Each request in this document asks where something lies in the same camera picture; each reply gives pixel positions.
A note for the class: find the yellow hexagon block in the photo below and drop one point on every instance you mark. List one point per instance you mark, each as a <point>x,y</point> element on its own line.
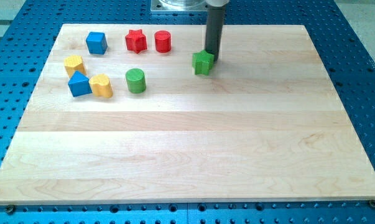
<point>74,63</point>

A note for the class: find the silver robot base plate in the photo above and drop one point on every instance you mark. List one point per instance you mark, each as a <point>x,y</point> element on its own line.
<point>177,5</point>

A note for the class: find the light wooden board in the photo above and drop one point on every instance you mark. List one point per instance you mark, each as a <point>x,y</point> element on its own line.
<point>265,125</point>

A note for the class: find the yellow heart block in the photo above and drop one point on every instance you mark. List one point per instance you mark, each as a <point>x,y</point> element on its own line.
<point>101,86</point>

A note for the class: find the red cylinder block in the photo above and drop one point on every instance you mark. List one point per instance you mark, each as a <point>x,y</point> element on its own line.
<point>163,41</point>

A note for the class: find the left corner board screw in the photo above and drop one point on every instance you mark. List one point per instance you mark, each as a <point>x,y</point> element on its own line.
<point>10,209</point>

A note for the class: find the red star block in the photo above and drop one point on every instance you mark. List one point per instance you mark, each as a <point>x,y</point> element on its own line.
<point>136,41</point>

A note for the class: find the green cylinder block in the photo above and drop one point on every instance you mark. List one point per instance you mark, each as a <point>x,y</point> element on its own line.
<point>136,81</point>

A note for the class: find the blue triangle block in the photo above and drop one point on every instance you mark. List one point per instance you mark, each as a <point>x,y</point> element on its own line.
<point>79,84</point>

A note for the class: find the green star block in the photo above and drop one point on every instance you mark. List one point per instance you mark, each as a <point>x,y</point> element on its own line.
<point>202,62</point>

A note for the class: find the blue cube block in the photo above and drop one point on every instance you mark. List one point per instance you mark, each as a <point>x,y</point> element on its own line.
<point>96,43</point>

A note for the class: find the corner board screw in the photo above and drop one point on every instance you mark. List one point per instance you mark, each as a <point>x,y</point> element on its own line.
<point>371,203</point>
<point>10,209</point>

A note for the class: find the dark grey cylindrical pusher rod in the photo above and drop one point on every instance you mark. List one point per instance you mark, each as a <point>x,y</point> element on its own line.
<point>214,25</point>

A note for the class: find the right corner board screw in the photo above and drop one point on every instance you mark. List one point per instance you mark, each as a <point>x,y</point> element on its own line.
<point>371,203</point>

